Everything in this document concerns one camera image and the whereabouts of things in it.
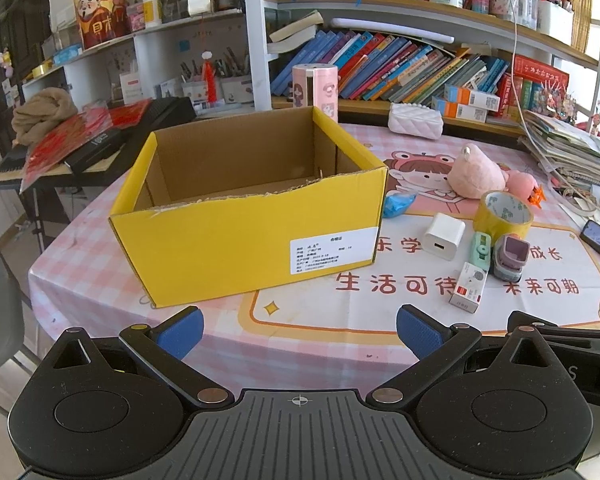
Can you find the black electronic keyboard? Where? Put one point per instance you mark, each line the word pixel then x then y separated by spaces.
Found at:
pixel 103 159

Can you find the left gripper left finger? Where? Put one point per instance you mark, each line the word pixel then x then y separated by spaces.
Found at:
pixel 161 349

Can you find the brown knitted cloth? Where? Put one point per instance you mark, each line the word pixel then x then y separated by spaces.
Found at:
pixel 39 115

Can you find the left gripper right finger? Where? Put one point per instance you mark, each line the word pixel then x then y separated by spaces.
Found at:
pixel 441 352

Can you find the pink cylindrical humidifier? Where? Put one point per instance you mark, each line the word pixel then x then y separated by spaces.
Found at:
pixel 316 85

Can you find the fortune god gift box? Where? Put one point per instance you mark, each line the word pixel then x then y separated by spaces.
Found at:
pixel 101 20

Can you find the white orange box upper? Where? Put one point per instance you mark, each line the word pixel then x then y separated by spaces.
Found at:
pixel 465 96

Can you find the stack of papers magazines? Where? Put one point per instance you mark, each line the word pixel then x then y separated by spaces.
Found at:
pixel 568 154

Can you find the white charger cube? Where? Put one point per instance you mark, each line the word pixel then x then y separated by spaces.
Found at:
pixel 443 236

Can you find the mint green small device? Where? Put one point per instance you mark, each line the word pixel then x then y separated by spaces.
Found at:
pixel 480 251

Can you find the small white red box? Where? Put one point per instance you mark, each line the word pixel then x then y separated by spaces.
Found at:
pixel 469 287

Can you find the white wooden bookshelf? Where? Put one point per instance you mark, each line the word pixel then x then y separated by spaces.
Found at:
pixel 159 52

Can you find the white orange box lower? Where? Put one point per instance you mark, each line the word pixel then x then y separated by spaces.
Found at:
pixel 459 111

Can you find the pink cartoon tablecloth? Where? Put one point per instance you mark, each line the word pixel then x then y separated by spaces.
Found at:
pixel 338 331

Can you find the blue wrapper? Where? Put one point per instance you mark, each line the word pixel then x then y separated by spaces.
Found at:
pixel 397 204

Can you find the small pink round plush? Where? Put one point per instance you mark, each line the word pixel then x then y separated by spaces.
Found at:
pixel 525 187

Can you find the yellow tape roll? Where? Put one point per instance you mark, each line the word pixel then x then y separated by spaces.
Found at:
pixel 500 213

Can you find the white orange box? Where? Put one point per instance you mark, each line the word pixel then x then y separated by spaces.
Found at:
pixel 465 96
pixel 459 111

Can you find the yellow cardboard box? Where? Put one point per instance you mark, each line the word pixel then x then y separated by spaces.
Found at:
pixel 231 205

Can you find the white quilted pouch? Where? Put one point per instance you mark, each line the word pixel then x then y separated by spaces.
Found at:
pixel 415 120

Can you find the row of lower shelf books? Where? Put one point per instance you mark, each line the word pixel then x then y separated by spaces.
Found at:
pixel 372 66

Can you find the pink cone plush toy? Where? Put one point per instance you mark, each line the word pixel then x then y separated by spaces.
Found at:
pixel 473 174

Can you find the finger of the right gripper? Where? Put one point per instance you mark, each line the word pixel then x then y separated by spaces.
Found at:
pixel 518 318

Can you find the red paper decorations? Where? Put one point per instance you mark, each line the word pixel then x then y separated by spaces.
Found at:
pixel 74 133

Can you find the purple grey small device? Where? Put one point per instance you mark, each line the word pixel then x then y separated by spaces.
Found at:
pixel 509 257

